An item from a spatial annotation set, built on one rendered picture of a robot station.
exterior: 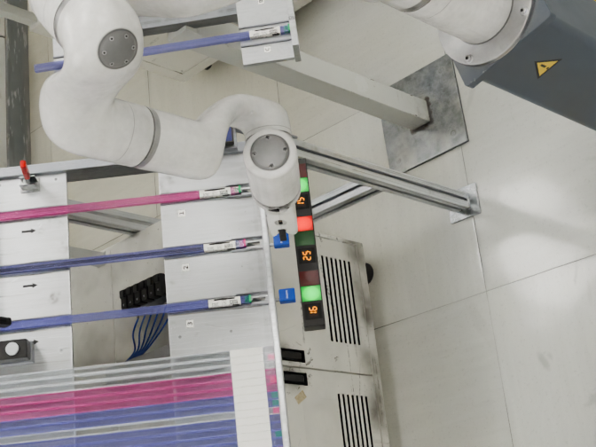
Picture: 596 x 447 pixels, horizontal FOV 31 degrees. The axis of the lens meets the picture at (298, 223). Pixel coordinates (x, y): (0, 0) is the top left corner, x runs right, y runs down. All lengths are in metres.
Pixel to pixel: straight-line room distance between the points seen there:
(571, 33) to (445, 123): 0.94
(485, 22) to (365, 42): 1.28
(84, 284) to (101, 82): 1.36
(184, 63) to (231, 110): 1.73
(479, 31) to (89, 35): 0.70
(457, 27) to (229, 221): 0.61
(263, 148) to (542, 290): 1.02
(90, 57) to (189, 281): 0.79
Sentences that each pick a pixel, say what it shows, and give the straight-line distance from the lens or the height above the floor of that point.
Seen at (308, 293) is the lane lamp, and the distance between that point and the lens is 2.04.
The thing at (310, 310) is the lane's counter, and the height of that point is 0.66.
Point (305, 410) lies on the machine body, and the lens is 2.47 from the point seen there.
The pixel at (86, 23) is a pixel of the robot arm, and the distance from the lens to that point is 1.36.
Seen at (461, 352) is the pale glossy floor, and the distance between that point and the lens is 2.63.
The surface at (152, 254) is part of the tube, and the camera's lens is 2.07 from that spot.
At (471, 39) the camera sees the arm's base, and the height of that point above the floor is 0.73.
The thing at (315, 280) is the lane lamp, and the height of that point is 0.65.
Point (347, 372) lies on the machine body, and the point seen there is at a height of 0.18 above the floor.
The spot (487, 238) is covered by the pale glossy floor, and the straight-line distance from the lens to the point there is 2.62.
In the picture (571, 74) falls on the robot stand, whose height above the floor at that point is 0.51.
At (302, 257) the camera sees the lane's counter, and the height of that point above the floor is 0.66.
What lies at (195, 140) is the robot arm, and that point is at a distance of 1.59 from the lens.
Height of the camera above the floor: 2.10
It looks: 43 degrees down
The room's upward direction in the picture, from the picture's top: 76 degrees counter-clockwise
